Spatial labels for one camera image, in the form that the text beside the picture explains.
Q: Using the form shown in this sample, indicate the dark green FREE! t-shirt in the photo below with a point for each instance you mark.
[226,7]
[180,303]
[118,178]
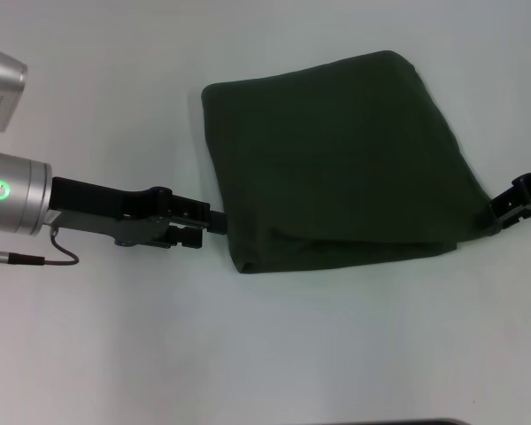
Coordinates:
[336,164]

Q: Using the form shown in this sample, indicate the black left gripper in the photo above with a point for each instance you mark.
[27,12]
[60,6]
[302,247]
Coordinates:
[110,212]

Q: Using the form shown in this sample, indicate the silver left wrist depth camera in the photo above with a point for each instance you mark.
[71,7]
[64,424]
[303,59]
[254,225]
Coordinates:
[2,88]

